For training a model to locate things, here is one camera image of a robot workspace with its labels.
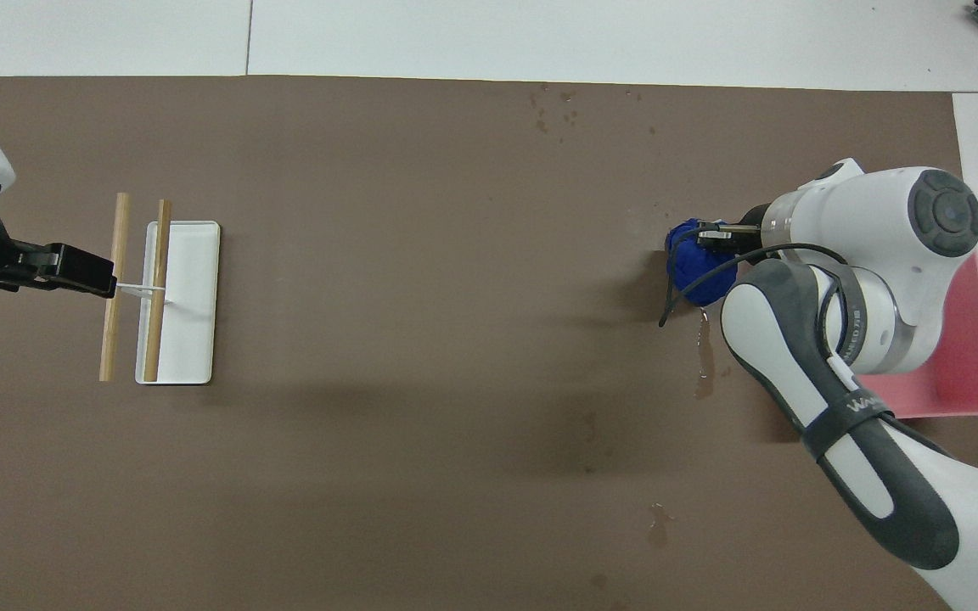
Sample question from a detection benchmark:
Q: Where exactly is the blue towel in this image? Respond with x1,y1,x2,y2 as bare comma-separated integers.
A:
665,218,740,308

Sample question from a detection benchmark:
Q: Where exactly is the brown table mat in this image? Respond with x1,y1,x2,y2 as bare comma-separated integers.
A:
0,75,978,611

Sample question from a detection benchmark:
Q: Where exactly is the pink plastic bin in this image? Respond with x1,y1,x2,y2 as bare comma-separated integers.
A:
867,250,978,418

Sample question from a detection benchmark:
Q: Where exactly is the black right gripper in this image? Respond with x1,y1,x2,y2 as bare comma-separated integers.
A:
697,204,776,254

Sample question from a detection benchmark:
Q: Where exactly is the water puddle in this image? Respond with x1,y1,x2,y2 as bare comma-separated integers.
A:
691,307,717,400

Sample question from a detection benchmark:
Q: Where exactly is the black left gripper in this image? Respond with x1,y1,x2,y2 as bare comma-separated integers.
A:
7,240,117,299

